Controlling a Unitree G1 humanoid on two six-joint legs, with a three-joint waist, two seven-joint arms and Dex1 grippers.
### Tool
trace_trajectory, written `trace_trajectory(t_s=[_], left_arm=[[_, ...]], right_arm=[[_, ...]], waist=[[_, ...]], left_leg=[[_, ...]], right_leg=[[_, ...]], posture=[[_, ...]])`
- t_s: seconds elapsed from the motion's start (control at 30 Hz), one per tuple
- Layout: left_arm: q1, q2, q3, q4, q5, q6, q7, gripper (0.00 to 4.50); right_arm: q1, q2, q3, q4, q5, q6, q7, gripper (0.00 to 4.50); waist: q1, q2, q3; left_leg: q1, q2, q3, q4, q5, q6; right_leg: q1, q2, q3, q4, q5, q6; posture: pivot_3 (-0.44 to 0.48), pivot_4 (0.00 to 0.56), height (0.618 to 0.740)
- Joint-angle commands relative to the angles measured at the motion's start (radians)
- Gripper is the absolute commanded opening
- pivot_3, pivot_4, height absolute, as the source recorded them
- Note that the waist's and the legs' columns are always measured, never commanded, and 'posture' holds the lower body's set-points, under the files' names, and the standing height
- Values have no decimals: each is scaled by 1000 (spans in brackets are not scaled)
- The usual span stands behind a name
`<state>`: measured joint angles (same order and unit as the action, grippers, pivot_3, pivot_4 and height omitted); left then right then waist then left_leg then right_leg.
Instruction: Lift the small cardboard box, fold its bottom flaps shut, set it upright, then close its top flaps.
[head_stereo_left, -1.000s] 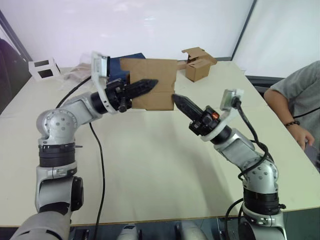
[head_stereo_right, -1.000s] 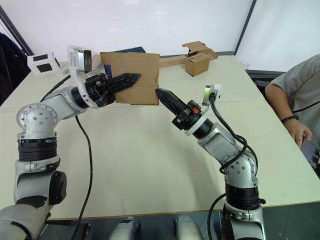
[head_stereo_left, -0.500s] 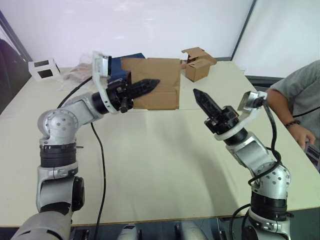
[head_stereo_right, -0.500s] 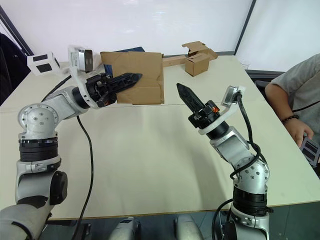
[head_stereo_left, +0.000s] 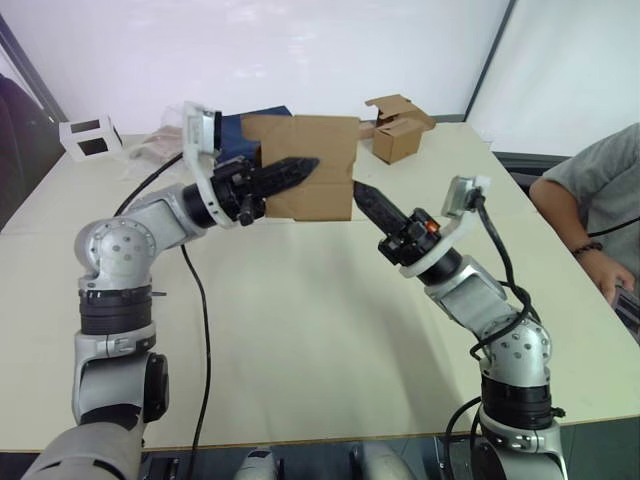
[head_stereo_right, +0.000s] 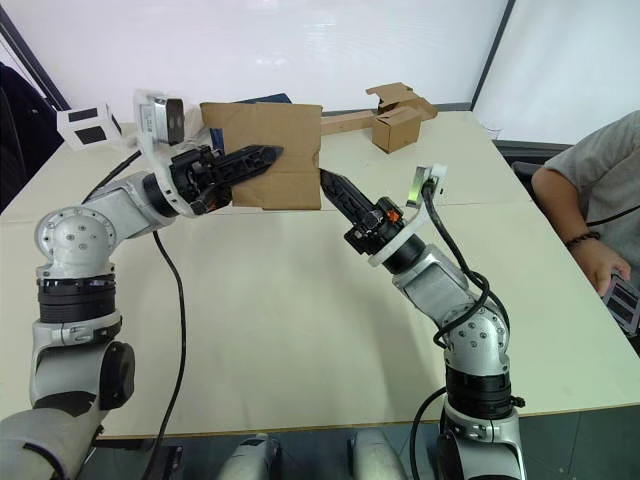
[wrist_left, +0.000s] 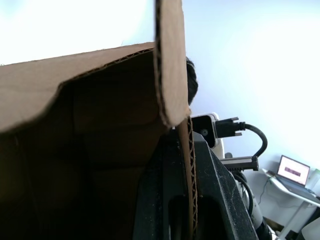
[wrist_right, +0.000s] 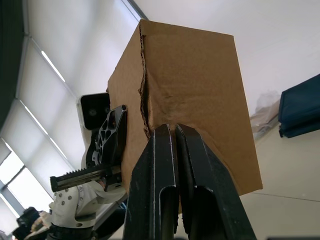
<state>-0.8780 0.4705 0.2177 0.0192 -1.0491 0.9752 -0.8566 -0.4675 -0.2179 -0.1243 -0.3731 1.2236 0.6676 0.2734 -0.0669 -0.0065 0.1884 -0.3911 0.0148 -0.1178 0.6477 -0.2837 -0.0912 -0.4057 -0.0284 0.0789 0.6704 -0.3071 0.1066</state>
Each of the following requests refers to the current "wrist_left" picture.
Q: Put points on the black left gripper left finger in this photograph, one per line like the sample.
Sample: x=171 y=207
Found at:
x=162 y=187

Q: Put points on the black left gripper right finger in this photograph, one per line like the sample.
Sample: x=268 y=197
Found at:
x=220 y=200

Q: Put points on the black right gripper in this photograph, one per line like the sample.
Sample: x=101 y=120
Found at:
x=242 y=163

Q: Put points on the small brown cardboard box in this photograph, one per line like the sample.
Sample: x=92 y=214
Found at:
x=75 y=100

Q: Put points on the white desk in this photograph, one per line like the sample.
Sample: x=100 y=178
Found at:
x=277 y=186

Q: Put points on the open grey laptop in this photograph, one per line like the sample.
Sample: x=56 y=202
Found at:
x=292 y=171

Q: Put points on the person's black-haired head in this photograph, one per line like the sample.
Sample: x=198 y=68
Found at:
x=192 y=80

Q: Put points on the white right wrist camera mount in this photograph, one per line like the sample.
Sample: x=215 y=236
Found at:
x=203 y=130

